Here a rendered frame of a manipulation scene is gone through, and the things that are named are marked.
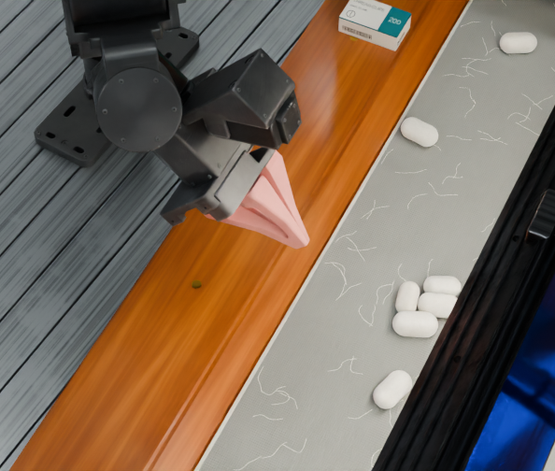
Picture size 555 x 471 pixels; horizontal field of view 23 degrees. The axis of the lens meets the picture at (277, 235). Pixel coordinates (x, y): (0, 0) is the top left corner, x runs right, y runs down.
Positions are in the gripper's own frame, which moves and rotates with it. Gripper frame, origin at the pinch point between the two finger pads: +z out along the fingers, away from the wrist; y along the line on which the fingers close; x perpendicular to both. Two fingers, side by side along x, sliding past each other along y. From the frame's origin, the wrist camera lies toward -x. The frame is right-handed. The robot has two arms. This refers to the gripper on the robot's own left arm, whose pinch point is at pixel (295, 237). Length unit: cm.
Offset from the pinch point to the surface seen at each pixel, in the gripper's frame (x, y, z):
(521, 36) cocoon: 3.5, 37.0, 10.7
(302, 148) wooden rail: 11.2, 14.9, 0.8
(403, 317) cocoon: 1.7, 2.9, 12.6
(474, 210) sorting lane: 2.8, 17.2, 14.5
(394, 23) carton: 8.5, 30.8, 0.9
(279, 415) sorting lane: 6.8, -8.8, 9.7
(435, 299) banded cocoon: 0.6, 5.7, 13.9
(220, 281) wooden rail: 11.0, -1.0, 1.0
